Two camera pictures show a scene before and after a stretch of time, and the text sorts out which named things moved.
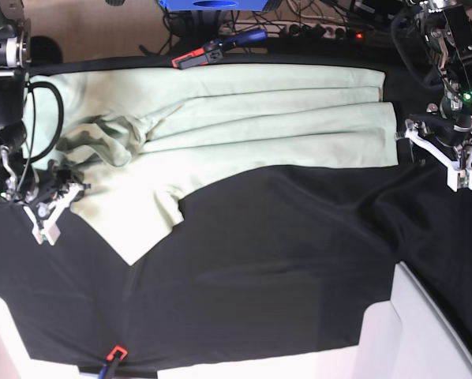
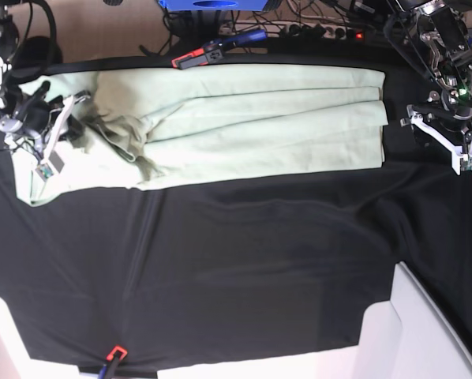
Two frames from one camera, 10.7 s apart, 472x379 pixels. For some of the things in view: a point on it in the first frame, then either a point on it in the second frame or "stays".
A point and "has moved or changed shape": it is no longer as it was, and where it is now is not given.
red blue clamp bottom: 109,371 stays
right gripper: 54,192 -> 38,125
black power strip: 322,32 stays
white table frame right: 406,337 stays
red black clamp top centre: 214,51 stays
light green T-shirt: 135,135 has moved or changed shape
